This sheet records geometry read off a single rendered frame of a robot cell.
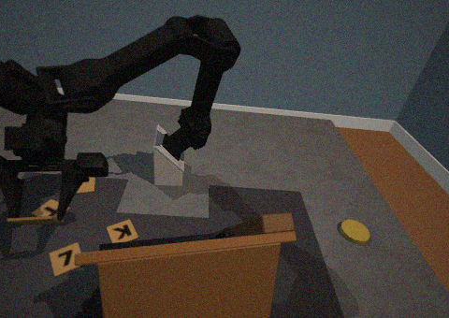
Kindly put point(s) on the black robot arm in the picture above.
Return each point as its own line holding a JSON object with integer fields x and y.
{"x": 90, "y": 84}

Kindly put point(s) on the yellow round flat disc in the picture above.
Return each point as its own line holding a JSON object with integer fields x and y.
{"x": 354, "y": 231}

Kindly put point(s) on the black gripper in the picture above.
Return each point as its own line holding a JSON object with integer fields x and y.
{"x": 74, "y": 172}

